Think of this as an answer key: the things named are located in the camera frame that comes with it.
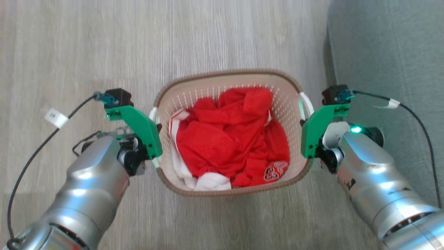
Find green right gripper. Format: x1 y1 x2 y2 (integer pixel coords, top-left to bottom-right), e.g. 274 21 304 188
299 103 351 174

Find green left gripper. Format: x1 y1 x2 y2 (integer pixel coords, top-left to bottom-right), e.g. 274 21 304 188
105 105 163 176

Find beige perforated laundry basket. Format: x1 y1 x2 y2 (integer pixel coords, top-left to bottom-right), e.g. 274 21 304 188
148 69 315 198

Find red mesh garment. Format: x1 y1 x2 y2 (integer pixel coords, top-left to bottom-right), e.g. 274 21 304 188
175 87 290 188

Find grey fabric sofa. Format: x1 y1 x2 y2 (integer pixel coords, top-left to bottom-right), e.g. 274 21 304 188
326 0 444 209

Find short black looped cable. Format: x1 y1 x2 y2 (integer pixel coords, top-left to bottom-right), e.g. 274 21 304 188
72 131 103 157

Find white cable tape tag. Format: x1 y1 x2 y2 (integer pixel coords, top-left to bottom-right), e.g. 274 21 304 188
374 99 401 109

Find white cable label tag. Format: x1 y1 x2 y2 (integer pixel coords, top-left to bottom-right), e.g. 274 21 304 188
44 108 69 128

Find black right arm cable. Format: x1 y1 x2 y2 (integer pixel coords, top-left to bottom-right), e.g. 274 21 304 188
351 90 442 209

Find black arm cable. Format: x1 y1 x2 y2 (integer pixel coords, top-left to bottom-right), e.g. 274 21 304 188
351 90 442 209
6 92 104 248

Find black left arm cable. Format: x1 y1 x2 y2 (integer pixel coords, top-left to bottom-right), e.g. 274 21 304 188
6 92 104 248

